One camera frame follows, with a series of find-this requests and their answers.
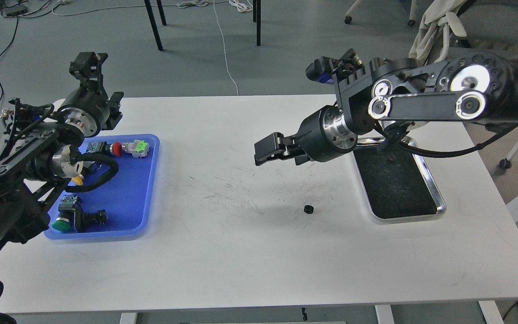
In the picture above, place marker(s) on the grey office chair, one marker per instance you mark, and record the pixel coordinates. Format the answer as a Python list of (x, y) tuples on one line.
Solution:
[(490, 24)]

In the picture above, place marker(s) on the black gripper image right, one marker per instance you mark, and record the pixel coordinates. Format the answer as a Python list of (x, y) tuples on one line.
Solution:
[(323, 136)]

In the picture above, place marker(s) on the black table leg left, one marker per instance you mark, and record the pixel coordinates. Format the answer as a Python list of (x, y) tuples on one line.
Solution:
[(152, 19)]

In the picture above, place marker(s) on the silver metal tray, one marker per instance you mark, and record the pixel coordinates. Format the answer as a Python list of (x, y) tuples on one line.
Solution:
[(402, 191)]

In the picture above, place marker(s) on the blue plastic tray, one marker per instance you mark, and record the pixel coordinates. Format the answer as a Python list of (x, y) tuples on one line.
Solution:
[(126, 198)]

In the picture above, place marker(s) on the green push button switch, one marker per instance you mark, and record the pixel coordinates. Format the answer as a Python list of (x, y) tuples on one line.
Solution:
[(70, 213)]

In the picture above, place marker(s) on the black table leg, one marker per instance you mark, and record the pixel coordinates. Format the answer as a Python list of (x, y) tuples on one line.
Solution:
[(256, 4), (152, 19)]

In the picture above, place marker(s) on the grey green connector part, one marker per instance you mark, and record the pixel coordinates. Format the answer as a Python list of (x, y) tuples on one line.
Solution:
[(137, 148)]

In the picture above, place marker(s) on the black table leg right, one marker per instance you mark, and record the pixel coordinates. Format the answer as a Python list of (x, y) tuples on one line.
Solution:
[(256, 4)]

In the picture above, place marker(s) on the black robot arm image left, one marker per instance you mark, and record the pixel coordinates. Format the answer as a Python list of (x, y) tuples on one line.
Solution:
[(40, 156)]

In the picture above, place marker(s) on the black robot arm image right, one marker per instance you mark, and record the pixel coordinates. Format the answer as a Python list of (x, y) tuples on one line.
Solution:
[(391, 97)]

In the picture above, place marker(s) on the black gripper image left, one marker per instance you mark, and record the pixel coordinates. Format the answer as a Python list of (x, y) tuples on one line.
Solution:
[(88, 108)]

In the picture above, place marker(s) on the beige jacket on chair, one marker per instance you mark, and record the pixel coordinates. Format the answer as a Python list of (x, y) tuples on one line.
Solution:
[(440, 19)]

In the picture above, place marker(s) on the red emergency stop button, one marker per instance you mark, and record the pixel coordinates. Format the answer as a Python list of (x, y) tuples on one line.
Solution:
[(105, 148)]

